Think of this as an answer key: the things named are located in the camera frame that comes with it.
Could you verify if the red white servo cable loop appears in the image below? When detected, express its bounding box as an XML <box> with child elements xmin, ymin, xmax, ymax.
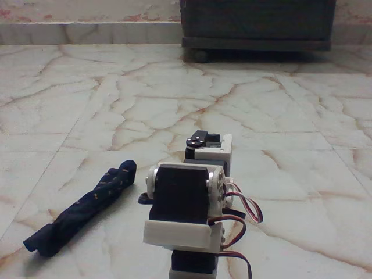
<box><xmin>225</xmin><ymin>177</ymin><xmax>264</xmax><ymax>225</ymax></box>

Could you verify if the black cabinet caster wheel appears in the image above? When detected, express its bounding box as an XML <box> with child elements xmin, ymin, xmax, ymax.
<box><xmin>190</xmin><ymin>49</ymin><xmax>209</xmax><ymax>63</ymax></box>

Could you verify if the dark wooden cabinet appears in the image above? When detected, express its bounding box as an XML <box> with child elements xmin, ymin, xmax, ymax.
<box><xmin>179</xmin><ymin>0</ymin><xmax>337</xmax><ymax>53</ymax></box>

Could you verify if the red black servo cable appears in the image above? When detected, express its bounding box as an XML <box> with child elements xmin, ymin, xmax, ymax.
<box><xmin>208</xmin><ymin>210</ymin><xmax>248</xmax><ymax>251</ymax></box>
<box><xmin>217</xmin><ymin>249</ymin><xmax>254</xmax><ymax>279</ymax></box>

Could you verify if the navy blue patterned sock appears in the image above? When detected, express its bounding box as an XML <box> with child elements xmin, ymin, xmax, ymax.
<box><xmin>23</xmin><ymin>159</ymin><xmax>138</xmax><ymax>257</ymax></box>

